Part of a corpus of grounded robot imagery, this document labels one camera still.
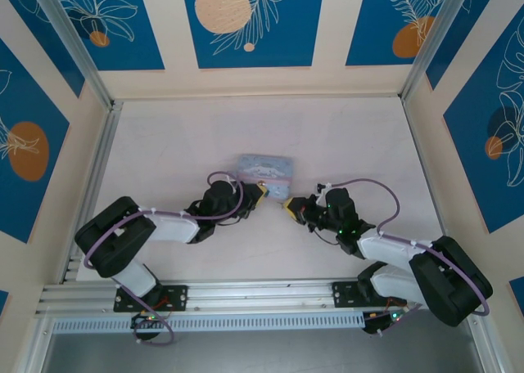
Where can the blue poster large peach circle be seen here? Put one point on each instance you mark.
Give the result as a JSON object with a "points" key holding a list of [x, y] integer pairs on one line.
{"points": [[286, 41]]}

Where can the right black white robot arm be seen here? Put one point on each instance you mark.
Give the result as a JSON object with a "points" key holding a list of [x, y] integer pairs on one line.
{"points": [[450, 283]]}

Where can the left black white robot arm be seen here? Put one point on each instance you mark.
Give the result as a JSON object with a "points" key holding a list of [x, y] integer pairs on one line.
{"points": [[110, 242]]}

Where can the blue poster small orange dot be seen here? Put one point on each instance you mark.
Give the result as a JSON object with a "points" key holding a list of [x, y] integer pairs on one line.
{"points": [[135, 41]]}

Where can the blue poster orange circle flower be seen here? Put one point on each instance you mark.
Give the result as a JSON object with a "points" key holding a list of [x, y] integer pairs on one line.
{"points": [[471, 164], [24, 103]]}

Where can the blue poster white flower outline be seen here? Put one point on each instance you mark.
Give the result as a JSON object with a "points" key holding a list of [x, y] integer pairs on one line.
{"points": [[462, 33], [41, 41]]}

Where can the grey metal shelf panel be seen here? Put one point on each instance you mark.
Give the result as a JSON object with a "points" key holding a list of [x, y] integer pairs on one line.
{"points": [[262, 354]]}

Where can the light blue zipper pouch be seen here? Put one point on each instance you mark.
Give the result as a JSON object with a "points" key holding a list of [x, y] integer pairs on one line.
{"points": [[266, 168]]}

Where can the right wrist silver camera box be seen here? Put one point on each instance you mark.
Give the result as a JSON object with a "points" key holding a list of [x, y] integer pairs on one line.
{"points": [[321, 188]]}

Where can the aluminium corner post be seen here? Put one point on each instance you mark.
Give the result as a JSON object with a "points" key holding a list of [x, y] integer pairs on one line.
{"points": [[82, 54], [430, 41]]}

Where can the blue poster orange circle fern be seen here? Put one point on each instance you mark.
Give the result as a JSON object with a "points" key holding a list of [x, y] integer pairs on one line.
{"points": [[368, 41]]}

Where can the aluminium table side rail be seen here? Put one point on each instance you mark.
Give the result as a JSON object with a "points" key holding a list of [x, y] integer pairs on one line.
{"points": [[104, 144], [417, 144]]}

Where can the long aluminium base rail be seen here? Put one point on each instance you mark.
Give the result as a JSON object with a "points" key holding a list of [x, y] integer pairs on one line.
{"points": [[262, 295]]}

